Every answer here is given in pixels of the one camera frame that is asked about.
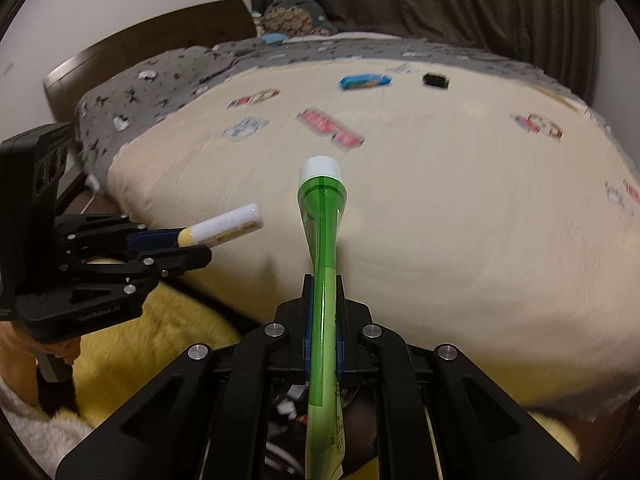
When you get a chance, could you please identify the grey printed blanket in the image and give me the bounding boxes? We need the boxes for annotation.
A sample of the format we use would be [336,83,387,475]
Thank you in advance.
[75,35,596,191]

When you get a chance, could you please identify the cream cartoon printed blanket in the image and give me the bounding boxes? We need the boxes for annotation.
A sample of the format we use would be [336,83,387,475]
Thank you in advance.
[107,57,640,421]

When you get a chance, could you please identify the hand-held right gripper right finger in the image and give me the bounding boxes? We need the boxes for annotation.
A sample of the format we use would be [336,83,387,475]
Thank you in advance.
[336,274,586,480]

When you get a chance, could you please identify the patterned plush toy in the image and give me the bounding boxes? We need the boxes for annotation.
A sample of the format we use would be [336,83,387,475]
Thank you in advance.
[257,0,338,37]

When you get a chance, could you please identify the yellow fluffy rug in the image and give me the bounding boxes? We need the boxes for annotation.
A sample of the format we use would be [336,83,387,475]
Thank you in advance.
[60,280,581,480]

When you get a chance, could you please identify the white pillow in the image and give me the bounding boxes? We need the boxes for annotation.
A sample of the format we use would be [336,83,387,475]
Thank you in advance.
[287,30,406,43]

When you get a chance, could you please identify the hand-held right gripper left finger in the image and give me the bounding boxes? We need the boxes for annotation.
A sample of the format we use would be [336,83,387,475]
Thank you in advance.
[55,274,313,480]

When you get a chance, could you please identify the yellow white lip balm tube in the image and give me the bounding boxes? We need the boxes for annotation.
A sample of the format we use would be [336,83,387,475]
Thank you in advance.
[177,203,264,248]

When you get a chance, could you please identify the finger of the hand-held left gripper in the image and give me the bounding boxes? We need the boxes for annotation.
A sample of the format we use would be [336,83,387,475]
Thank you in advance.
[54,212,185,252]
[65,245,213,296]

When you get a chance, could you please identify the blue snack packet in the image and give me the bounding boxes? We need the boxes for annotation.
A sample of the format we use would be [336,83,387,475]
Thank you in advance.
[339,73,393,92]

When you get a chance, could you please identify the dark brown curtain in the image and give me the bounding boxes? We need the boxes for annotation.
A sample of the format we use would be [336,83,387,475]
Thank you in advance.
[247,0,601,103]

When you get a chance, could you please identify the wooden headboard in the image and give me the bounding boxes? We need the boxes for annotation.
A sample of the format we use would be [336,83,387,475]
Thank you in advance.
[42,0,258,106]

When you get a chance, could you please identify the green tube with white cap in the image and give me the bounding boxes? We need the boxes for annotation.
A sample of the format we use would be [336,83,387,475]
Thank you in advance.
[297,156,347,480]

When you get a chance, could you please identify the person's left hand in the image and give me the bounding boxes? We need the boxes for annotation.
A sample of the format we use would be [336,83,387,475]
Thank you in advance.
[0,321,82,395]

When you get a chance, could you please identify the brown bed frame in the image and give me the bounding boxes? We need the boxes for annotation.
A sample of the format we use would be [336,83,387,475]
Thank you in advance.
[60,160,121,221]

